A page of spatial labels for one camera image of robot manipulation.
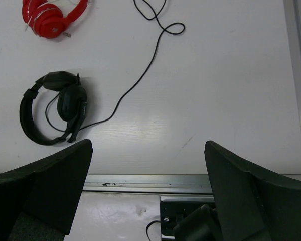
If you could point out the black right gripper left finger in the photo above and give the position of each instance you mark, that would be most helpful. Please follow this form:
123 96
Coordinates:
38 201

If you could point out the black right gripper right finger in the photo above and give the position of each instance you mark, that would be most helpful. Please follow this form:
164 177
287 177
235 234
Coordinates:
252 202

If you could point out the black headphones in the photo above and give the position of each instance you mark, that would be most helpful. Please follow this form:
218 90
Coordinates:
71 106

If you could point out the red headphones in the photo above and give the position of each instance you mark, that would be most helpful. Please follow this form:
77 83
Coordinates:
47 20

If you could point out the aluminium front rail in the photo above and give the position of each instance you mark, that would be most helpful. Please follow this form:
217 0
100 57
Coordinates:
148 184

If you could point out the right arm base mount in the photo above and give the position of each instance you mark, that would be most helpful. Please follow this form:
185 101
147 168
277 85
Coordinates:
187 217

